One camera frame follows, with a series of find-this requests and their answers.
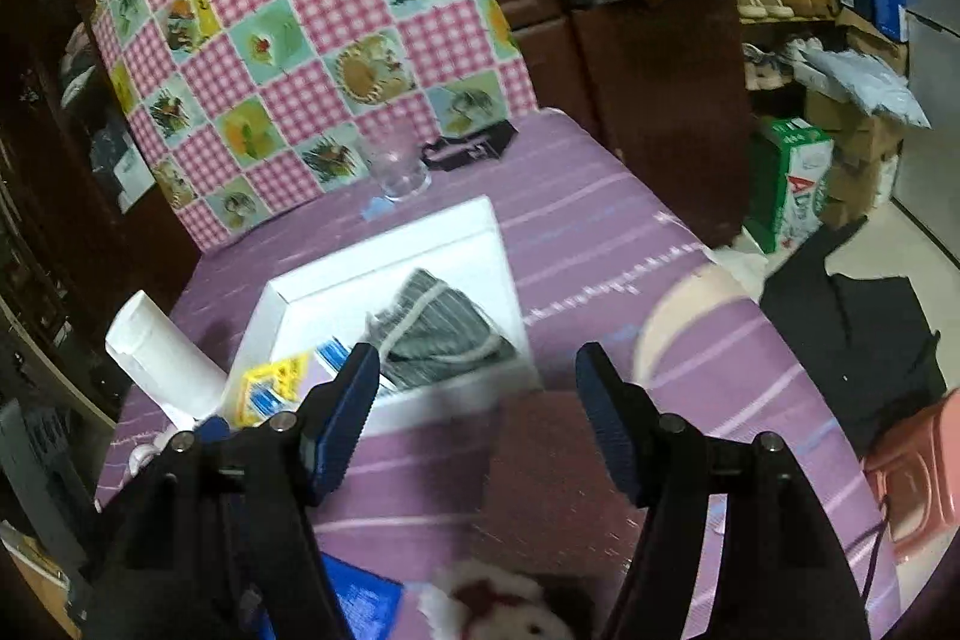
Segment grey plaid pouch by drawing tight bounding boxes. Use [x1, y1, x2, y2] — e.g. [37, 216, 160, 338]
[365, 269, 522, 390]

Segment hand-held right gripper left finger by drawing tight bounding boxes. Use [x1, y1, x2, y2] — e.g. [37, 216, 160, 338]
[75, 342, 381, 640]

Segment white sneakers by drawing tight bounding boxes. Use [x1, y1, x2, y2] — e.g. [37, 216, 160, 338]
[742, 40, 800, 88]

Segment pink glitter scrub cloth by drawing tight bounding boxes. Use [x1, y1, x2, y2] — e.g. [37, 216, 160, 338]
[484, 396, 646, 581]

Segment yellow packet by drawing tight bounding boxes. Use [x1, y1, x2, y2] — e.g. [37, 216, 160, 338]
[238, 353, 312, 422]

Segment green and white carton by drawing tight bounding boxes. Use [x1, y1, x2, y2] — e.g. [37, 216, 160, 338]
[742, 116, 835, 255]

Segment blue packet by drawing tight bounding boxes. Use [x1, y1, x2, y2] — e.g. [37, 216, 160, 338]
[322, 554, 402, 640]
[315, 340, 353, 378]

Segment pile of cardboard boxes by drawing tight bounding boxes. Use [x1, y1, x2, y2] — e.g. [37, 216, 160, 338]
[806, 85, 908, 221]

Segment blue box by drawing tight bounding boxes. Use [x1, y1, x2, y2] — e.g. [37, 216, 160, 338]
[870, 0, 908, 41]

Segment black cloth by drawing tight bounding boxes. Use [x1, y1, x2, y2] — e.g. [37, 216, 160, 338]
[757, 224, 946, 453]

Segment white paper roll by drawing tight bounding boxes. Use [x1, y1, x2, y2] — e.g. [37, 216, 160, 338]
[105, 291, 226, 427]

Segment dark wooden cabinet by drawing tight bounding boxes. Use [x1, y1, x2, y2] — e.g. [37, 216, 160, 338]
[450, 0, 758, 247]

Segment pink plastic stool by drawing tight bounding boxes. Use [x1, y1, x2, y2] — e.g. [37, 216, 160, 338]
[862, 389, 960, 562]

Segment grey plastic mailer bag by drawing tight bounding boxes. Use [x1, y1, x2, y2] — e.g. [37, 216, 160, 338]
[795, 46, 931, 130]

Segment pink checkered chair cover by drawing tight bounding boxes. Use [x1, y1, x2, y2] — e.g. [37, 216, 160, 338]
[90, 0, 541, 255]

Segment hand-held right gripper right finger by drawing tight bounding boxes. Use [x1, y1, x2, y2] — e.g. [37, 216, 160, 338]
[575, 344, 875, 640]

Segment white plush dog toy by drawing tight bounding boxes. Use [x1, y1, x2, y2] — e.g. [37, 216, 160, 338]
[416, 557, 593, 640]

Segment black clip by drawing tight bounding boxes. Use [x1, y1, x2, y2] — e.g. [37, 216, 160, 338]
[420, 121, 518, 165]

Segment clear glass cup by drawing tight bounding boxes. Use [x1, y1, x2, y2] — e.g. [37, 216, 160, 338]
[362, 119, 432, 202]

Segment white shallow box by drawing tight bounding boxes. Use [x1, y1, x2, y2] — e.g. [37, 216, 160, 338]
[221, 195, 541, 438]

